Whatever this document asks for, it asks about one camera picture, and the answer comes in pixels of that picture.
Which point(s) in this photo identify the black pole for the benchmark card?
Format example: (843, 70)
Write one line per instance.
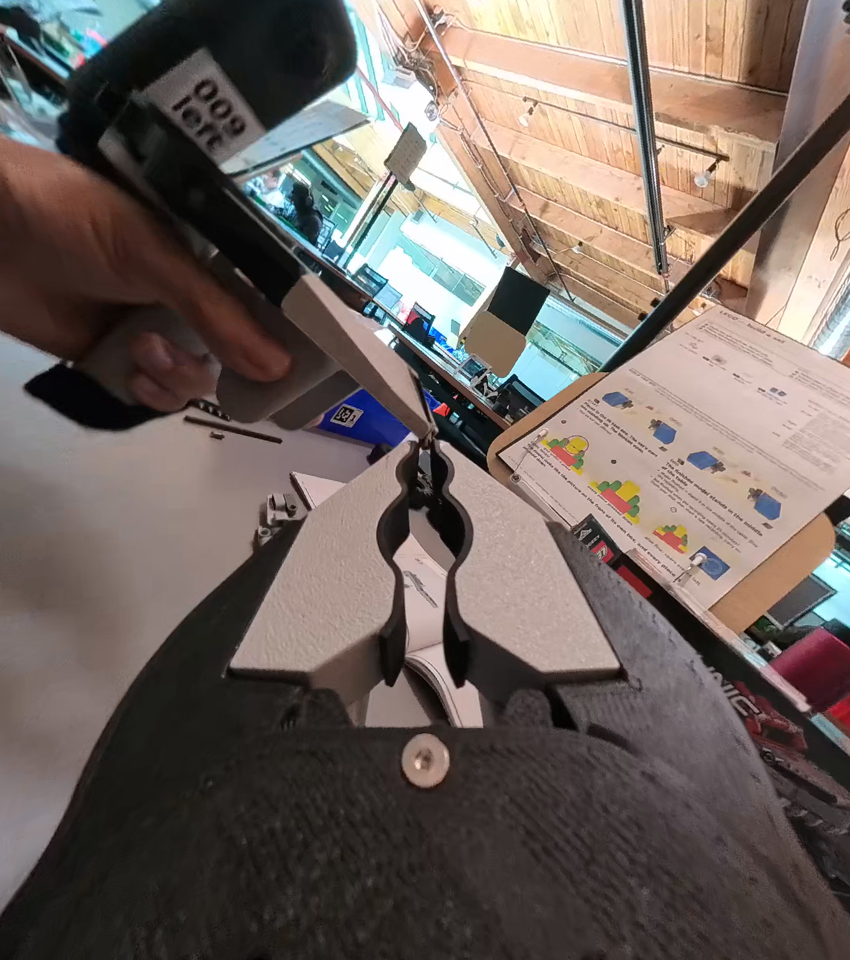
(770, 195)

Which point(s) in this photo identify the printed instruction sheet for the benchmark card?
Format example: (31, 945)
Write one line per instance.
(695, 450)

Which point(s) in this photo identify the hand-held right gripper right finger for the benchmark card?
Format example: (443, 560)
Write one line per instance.
(530, 592)

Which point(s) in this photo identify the large blue bin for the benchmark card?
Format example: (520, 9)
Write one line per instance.
(380, 420)

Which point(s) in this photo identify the hanging light panel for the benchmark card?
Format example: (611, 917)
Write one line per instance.
(405, 154)

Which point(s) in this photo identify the black square panel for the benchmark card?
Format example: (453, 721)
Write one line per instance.
(516, 300)

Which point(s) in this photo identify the black toy set box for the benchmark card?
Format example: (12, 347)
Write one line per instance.
(807, 787)

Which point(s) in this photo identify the brown clipboard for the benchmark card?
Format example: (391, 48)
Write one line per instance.
(777, 577)

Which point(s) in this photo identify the magenta chair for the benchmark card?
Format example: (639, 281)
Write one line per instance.
(819, 667)

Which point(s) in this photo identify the black toothed piece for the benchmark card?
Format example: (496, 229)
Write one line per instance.
(209, 409)

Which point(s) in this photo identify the grey brick assembly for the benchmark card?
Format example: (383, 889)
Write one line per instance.
(275, 517)

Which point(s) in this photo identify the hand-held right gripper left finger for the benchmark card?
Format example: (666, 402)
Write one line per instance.
(320, 585)

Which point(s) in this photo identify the person's left hand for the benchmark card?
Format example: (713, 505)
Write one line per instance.
(42, 247)

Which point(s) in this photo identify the ceiling spot lamp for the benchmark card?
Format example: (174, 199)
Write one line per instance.
(525, 114)
(704, 176)

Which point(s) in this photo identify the cardboard panel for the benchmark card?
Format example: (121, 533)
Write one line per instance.
(495, 343)

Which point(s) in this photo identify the thin black axle rod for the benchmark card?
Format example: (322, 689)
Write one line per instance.
(234, 430)

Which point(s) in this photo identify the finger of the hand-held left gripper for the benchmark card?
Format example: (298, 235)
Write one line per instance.
(350, 345)

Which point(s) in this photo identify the white instruction booklet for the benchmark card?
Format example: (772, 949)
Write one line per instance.
(425, 622)

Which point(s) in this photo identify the tilted grey panel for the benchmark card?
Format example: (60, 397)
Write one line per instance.
(305, 135)

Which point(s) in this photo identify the long wooden table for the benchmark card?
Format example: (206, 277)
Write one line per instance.
(455, 382)

